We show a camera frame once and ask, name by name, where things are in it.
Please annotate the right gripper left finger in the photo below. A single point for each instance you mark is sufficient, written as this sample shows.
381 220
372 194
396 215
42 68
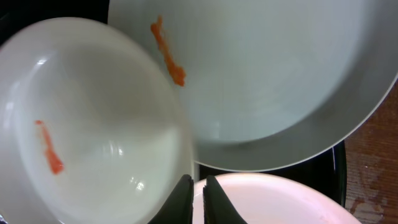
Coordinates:
178 207

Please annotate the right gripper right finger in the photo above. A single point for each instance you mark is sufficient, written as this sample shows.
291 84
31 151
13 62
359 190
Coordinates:
218 209

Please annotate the white pink plate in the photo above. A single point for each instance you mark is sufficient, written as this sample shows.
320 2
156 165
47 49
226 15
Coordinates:
264 198

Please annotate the round black tray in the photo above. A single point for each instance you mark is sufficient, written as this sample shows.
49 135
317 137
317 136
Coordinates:
325 173

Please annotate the pale green plate top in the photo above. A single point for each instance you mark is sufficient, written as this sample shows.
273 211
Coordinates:
270 84

